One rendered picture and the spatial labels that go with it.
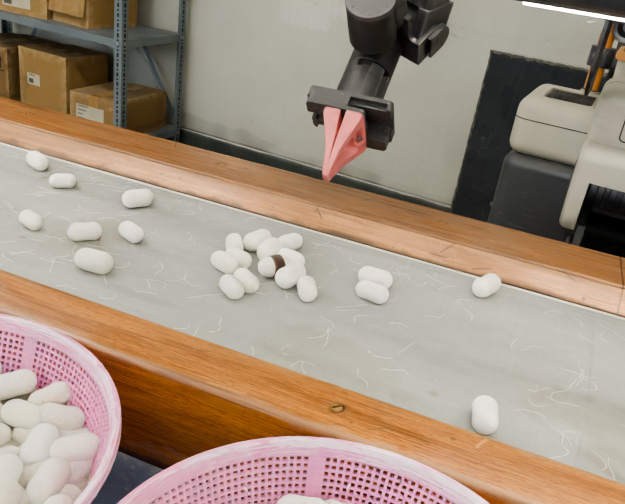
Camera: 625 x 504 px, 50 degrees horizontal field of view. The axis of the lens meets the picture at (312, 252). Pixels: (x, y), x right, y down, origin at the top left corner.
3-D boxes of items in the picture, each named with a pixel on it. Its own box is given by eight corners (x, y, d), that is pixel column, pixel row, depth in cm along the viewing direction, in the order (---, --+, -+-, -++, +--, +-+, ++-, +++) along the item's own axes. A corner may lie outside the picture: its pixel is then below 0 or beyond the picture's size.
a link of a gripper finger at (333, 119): (363, 171, 73) (389, 103, 76) (301, 156, 75) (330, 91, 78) (366, 203, 79) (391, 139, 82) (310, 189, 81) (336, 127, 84)
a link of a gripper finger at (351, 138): (342, 166, 73) (369, 99, 77) (281, 152, 75) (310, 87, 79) (347, 198, 79) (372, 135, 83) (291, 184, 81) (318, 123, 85)
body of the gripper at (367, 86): (388, 113, 76) (408, 64, 79) (304, 96, 78) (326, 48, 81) (390, 147, 82) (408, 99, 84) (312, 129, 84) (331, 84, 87)
